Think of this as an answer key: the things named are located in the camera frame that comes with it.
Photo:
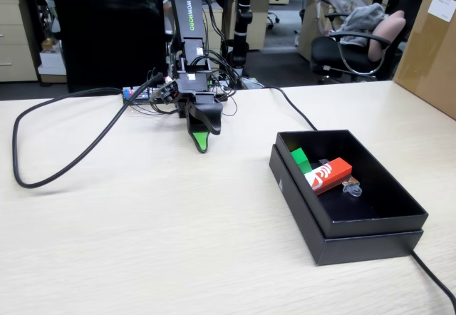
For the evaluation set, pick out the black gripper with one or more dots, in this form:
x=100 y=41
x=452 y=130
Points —
x=192 y=85

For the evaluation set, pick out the green cube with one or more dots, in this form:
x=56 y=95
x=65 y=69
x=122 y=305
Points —
x=301 y=156

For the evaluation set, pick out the red and white carton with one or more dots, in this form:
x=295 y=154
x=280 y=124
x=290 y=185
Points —
x=331 y=174

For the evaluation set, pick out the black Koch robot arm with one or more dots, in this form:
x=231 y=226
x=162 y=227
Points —
x=189 y=15

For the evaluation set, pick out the brown cardboard box behind chair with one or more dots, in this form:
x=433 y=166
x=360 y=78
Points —
x=306 y=37

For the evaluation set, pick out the flat white box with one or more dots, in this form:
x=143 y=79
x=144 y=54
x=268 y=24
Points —
x=50 y=71

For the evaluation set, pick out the black cardboard box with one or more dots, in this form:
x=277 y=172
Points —
x=377 y=227

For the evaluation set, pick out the black open box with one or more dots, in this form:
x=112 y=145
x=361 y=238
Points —
x=370 y=249

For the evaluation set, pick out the large labelled cardboard box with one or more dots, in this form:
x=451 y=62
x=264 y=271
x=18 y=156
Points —
x=427 y=62

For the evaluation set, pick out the blue controller board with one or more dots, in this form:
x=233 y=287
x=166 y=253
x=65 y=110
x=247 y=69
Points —
x=137 y=94

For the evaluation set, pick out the black pole with white rings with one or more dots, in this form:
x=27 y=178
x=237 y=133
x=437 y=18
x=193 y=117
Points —
x=242 y=19

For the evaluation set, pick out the plain beige cabinet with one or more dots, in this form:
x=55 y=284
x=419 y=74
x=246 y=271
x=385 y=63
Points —
x=260 y=19

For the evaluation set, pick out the black high-back office chair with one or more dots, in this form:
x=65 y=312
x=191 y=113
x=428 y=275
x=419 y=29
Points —
x=114 y=26

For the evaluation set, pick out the colourful stick in clear case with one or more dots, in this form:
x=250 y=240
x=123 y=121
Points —
x=352 y=189

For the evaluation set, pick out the white carton with red side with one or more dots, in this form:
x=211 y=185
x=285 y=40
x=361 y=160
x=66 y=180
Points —
x=50 y=58

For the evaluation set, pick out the grey garment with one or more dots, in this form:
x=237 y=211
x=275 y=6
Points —
x=363 y=19

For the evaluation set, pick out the pink cushion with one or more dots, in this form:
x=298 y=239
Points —
x=386 y=33

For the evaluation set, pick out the beige drawer cabinet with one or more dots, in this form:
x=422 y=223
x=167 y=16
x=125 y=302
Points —
x=14 y=44

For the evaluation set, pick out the white paper label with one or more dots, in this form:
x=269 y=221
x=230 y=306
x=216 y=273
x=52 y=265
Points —
x=441 y=6

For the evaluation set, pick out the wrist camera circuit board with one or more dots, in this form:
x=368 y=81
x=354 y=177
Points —
x=165 y=92

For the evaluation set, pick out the black chrome-frame office chair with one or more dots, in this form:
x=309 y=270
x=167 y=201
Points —
x=327 y=49

